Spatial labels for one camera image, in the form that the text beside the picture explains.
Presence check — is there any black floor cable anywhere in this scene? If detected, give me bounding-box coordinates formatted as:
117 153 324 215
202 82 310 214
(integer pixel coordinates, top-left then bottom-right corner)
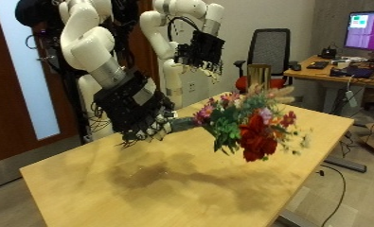
316 164 348 227

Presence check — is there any black keyboard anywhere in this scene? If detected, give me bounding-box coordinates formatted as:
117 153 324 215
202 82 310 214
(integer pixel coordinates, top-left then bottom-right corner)
306 61 330 71

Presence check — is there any gold cylindrical vase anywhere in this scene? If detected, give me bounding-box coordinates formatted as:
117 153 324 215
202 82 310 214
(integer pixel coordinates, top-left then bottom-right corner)
246 63 272 93

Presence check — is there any computer monitor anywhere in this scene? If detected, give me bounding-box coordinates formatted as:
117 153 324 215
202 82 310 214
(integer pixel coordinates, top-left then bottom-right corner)
342 10 374 53

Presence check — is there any artificial flower bouquet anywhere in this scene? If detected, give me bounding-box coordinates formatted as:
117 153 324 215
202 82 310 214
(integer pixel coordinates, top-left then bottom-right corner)
169 83 316 163

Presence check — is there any grey table foot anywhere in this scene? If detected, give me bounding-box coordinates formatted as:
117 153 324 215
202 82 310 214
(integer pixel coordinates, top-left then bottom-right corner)
322 155 368 174

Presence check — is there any wooden office desk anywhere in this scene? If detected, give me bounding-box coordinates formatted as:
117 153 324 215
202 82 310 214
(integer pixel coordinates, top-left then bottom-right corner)
284 55 374 115

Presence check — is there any black mesh office chair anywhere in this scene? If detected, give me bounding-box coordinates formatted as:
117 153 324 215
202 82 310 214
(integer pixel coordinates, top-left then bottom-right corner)
233 27 300 96

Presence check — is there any brown door with glass panel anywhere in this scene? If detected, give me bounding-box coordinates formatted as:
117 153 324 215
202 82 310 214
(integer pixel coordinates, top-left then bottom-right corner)
0 0 81 166

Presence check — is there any black desk phone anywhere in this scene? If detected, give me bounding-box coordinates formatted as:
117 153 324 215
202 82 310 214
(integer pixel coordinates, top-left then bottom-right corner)
318 46 338 60

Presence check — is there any white hanging power adapter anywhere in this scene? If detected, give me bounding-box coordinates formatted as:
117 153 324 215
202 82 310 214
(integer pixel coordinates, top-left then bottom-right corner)
344 90 360 109

